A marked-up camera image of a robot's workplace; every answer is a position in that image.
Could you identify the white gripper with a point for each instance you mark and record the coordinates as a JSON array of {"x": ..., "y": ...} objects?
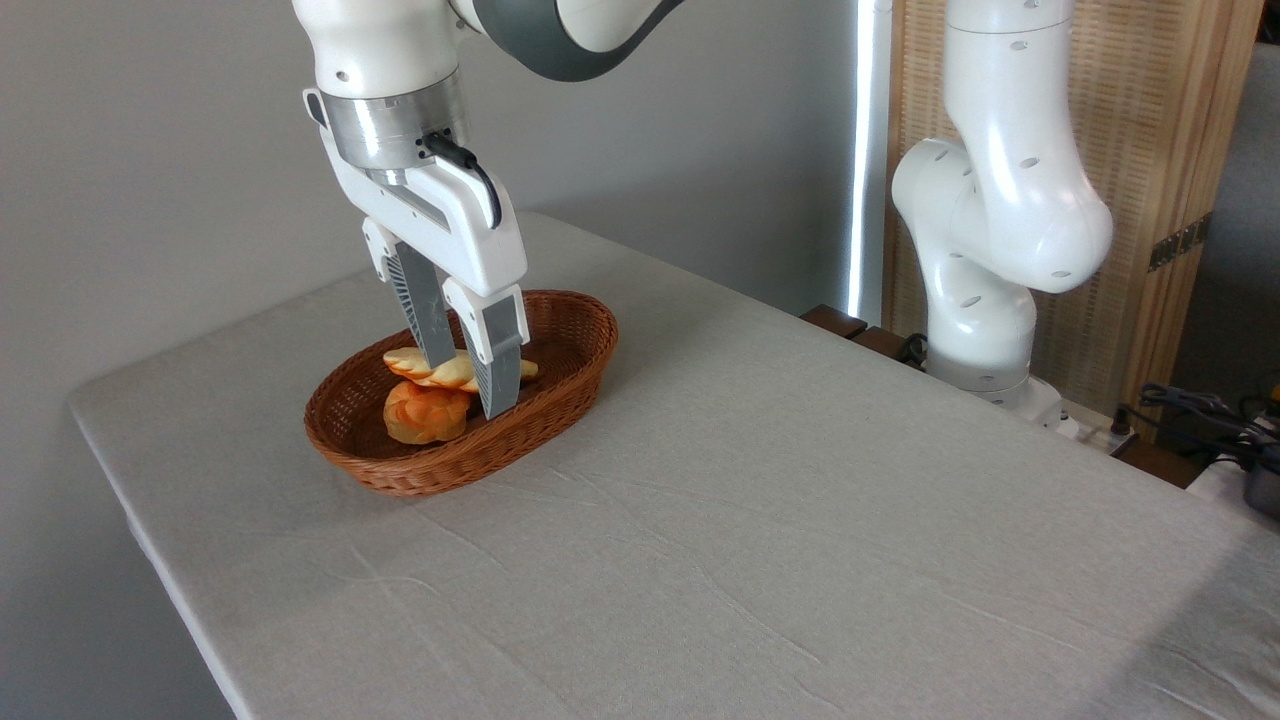
[{"x": 455, "y": 225}]

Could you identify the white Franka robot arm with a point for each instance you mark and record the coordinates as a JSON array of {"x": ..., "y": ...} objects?
[{"x": 1000, "y": 200}]

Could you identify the long pale braided bread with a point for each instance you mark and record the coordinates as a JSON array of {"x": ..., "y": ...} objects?
[{"x": 452, "y": 373}]

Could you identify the round orange bread roll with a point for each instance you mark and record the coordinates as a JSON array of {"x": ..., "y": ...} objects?
[{"x": 425, "y": 415}]

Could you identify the brown oval wicker basket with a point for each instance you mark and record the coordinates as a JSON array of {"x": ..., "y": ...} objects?
[{"x": 560, "y": 340}]

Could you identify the light grey tablecloth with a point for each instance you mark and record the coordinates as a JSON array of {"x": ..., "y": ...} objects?
[{"x": 760, "y": 520}]

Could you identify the black metal screen hinge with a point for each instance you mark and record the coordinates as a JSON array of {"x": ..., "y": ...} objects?
[{"x": 1180, "y": 242}]

